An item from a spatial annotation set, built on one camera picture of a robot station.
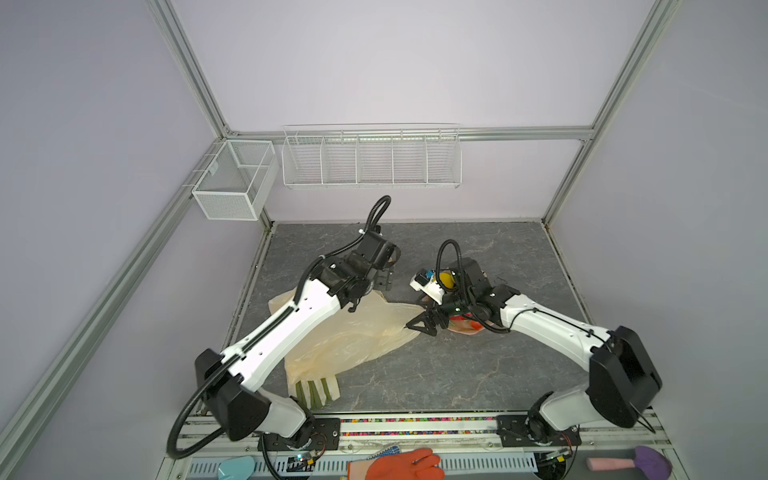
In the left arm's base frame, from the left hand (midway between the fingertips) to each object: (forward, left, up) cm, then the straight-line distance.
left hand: (374, 272), depth 75 cm
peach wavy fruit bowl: (-7, -25, -21) cm, 34 cm away
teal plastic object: (-37, +34, -23) cm, 56 cm away
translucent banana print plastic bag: (-10, +9, -16) cm, 21 cm away
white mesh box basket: (+41, +46, 0) cm, 61 cm away
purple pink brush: (-42, -62, -23) cm, 78 cm away
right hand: (-7, -10, -10) cm, 16 cm away
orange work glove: (-39, -8, -23) cm, 46 cm away
